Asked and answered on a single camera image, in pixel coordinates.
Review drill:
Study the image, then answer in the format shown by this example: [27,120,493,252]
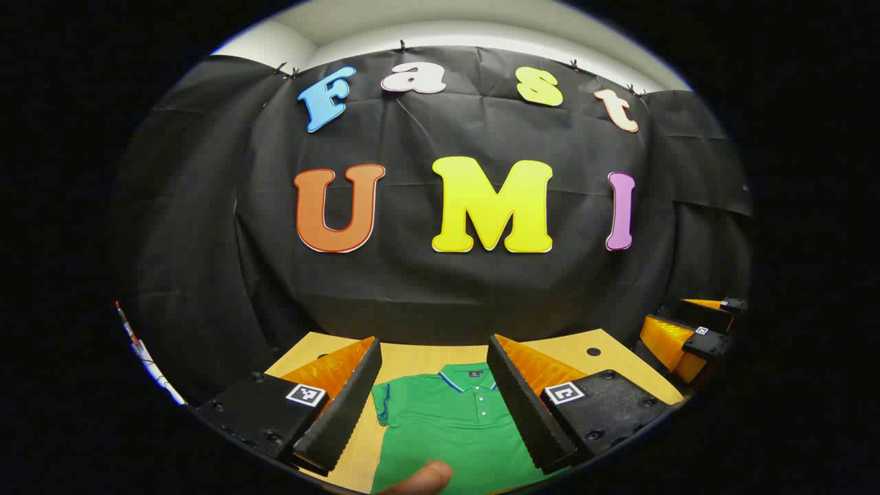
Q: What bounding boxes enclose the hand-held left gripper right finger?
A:
[485,334,673,476]

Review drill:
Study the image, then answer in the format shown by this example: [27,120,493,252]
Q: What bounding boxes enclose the black backdrop cloth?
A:
[113,45,754,406]

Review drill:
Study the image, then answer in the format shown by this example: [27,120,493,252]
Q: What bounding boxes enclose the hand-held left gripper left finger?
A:
[195,335,384,476]

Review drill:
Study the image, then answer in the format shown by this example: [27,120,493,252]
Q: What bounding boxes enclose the green T-shirt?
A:
[370,364,570,495]

